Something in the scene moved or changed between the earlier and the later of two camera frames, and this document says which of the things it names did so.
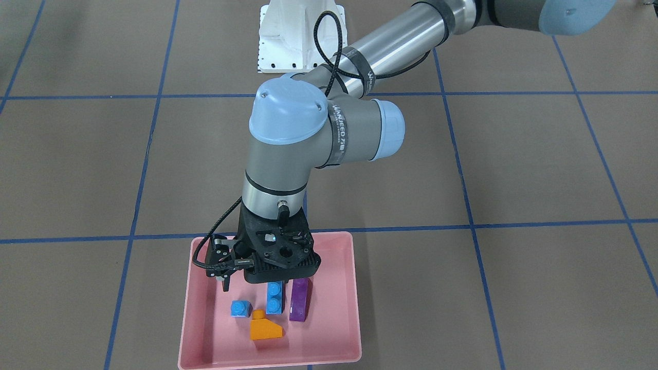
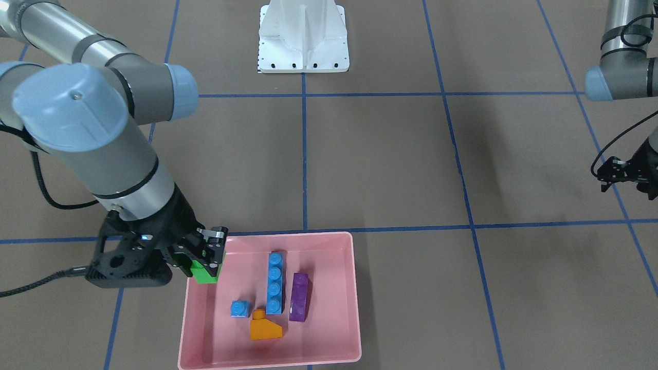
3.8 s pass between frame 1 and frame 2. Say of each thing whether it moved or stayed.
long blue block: stayed
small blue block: stayed
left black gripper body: moved
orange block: stayed
